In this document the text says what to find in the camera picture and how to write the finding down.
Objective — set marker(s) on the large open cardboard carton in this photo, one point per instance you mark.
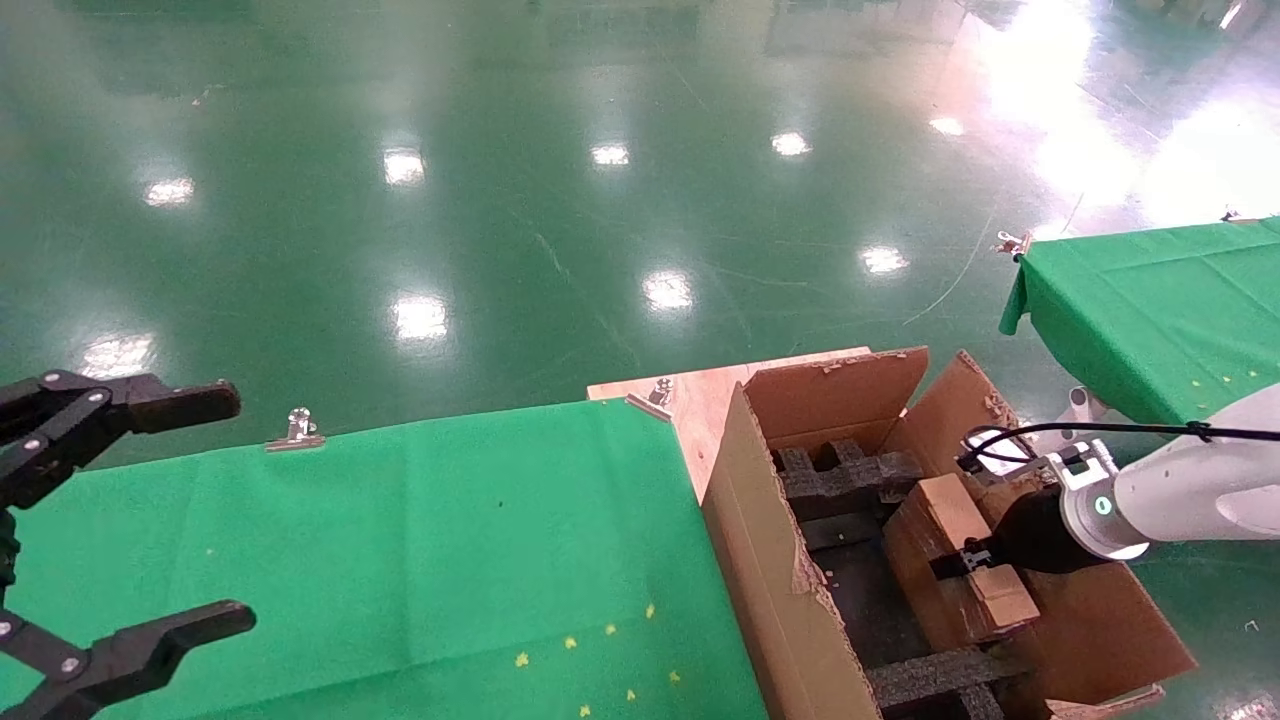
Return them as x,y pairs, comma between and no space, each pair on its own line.
790,560

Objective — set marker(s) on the black foam insert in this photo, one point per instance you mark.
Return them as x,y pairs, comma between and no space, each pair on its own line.
850,480
930,677

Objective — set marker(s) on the large green tablecloth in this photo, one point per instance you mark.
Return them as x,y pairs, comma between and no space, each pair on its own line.
350,550

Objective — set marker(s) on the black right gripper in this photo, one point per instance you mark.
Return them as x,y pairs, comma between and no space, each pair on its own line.
1040,535

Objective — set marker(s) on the small cardboard box with hole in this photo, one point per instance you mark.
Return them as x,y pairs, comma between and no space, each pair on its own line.
945,510

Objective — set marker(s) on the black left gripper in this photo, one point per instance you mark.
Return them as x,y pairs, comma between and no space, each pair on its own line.
7,552

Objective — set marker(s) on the silver camera mount bracket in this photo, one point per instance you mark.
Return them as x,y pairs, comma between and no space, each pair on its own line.
1085,465

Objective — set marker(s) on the green cloth side table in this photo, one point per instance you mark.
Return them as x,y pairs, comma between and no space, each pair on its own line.
1150,290

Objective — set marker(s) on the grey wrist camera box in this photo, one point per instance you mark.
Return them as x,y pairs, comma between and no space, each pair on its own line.
1015,468

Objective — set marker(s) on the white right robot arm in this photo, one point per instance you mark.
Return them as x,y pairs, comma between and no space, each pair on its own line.
1200,490

